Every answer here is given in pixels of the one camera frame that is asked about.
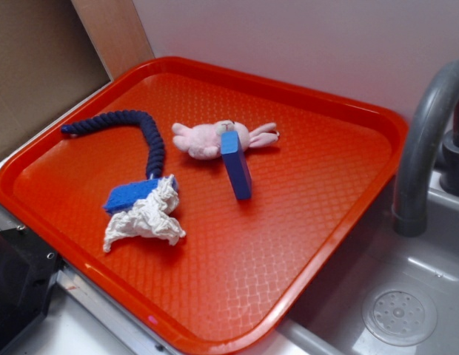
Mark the white crumpled cloth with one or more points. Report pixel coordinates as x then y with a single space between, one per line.
149 218

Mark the blue rectangular block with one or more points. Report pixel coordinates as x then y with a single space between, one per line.
236 165

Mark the grey plastic sink basin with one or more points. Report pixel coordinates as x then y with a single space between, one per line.
327 317

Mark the grey curved faucet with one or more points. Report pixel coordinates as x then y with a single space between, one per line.
434 129

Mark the blue sponge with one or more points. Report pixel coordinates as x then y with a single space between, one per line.
123 197

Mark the red plastic tray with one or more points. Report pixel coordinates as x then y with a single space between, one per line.
242 263

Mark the brown cardboard panel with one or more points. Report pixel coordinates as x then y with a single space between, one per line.
53 54

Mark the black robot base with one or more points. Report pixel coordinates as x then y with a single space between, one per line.
28 272

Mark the round sink drain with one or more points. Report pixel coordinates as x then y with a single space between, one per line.
399 314

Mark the pink plush bunny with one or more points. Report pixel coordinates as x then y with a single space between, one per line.
203 141

